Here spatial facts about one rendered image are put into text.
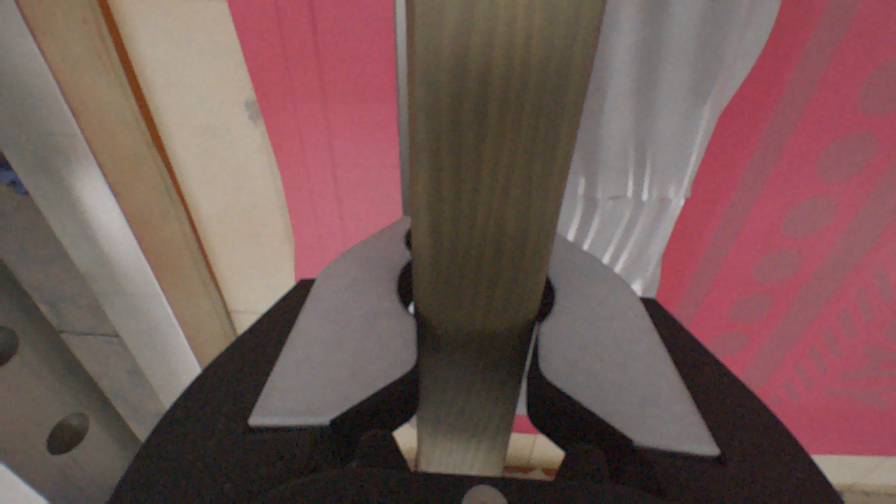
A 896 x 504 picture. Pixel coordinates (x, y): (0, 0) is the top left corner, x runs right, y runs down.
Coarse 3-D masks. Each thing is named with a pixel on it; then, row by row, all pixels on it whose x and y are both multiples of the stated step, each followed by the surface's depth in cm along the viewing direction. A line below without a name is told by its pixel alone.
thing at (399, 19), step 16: (400, 0) 10; (400, 16) 10; (400, 32) 10; (400, 48) 11; (400, 64) 11; (400, 80) 11; (400, 96) 11; (400, 112) 12; (400, 128) 12; (400, 144) 12; (400, 160) 13; (400, 176) 13
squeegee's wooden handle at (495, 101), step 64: (448, 0) 5; (512, 0) 5; (576, 0) 5; (448, 64) 5; (512, 64) 5; (576, 64) 5; (448, 128) 6; (512, 128) 6; (576, 128) 6; (448, 192) 6; (512, 192) 6; (448, 256) 7; (512, 256) 7; (448, 320) 8; (512, 320) 8; (448, 384) 9; (512, 384) 9; (448, 448) 10
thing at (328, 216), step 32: (288, 192) 18; (320, 192) 18; (352, 192) 18; (384, 192) 17; (320, 224) 19; (352, 224) 19; (384, 224) 18; (704, 224) 17; (320, 256) 20; (672, 256) 18; (672, 288) 20; (800, 416) 25; (832, 416) 24; (864, 416) 24; (832, 448) 26; (864, 448) 26
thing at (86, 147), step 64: (0, 0) 11; (64, 0) 12; (0, 64) 12; (64, 64) 12; (128, 64) 15; (0, 128) 13; (64, 128) 13; (128, 128) 15; (64, 192) 14; (128, 192) 15; (128, 256) 16; (192, 256) 19; (128, 320) 18; (192, 320) 19
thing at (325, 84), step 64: (256, 0) 14; (320, 0) 13; (384, 0) 13; (256, 64) 15; (320, 64) 15; (384, 64) 14; (768, 64) 14; (320, 128) 16; (384, 128) 16; (704, 192) 17
